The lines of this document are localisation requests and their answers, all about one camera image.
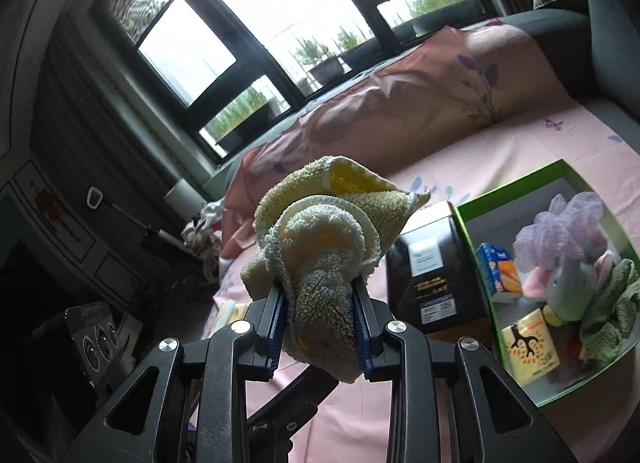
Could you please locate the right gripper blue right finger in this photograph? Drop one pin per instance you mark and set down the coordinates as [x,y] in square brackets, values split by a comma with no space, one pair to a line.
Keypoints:
[493,420]

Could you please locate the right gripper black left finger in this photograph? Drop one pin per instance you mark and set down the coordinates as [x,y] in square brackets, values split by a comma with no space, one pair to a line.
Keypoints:
[147,422]

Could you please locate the blue pocket tissue pack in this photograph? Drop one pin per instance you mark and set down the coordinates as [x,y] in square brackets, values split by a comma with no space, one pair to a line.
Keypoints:
[499,273]

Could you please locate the blue elephant plush toy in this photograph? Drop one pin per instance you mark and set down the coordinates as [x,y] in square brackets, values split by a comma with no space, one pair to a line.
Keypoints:
[567,291]

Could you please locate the green knitted cloth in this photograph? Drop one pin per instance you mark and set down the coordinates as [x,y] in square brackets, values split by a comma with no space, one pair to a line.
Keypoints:
[610,318]

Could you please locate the yellow terry towel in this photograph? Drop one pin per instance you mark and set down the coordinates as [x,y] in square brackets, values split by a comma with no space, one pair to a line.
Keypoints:
[317,230]

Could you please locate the small yellow tissue pack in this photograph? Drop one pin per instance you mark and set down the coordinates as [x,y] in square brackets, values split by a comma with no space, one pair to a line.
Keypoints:
[530,348]

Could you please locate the large yellow tissue pack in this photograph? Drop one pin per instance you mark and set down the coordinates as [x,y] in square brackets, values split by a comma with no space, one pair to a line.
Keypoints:
[230,312]

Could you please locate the black tea box lid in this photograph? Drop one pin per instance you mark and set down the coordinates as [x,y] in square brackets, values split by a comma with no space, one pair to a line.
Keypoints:
[432,279]

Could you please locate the pile of clothes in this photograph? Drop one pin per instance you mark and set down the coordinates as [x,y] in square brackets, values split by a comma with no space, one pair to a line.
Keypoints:
[202,237]

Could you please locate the white paper roll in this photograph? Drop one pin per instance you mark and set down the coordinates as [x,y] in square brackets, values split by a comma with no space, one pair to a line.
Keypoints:
[185,200]

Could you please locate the green box tray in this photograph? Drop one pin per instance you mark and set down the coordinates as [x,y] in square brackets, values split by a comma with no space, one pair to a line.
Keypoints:
[496,217]

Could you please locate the long dark planter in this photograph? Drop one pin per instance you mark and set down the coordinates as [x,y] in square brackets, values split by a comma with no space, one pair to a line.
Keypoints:
[233,128]

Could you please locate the long pink floral pillow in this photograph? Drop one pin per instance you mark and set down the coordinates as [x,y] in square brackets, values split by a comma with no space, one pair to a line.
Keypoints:
[458,82]

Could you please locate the small potted plant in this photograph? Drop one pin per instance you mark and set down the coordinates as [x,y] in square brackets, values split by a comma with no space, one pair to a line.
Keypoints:
[322,64]

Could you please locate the dark grey sofa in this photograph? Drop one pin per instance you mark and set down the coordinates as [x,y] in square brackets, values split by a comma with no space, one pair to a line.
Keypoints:
[593,48]

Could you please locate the black window frame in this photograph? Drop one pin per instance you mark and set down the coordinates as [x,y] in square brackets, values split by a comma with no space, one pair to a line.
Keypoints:
[198,57]

